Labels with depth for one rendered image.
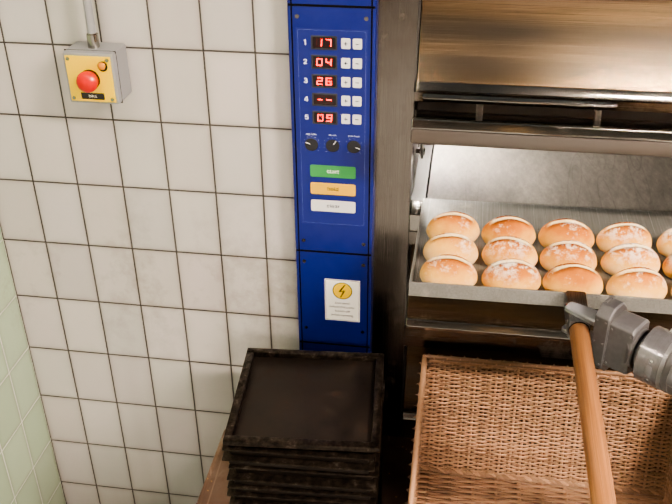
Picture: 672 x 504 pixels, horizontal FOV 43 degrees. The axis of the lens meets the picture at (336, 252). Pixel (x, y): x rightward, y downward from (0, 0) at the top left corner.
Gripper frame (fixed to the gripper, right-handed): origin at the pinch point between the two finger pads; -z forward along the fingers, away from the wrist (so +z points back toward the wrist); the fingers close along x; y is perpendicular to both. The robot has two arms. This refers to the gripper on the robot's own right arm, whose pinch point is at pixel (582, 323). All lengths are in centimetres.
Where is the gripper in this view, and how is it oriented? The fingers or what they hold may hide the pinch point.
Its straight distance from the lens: 142.6
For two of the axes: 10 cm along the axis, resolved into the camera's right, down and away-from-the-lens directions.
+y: 6.9, -3.8, 6.1
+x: 0.2, 8.6, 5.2
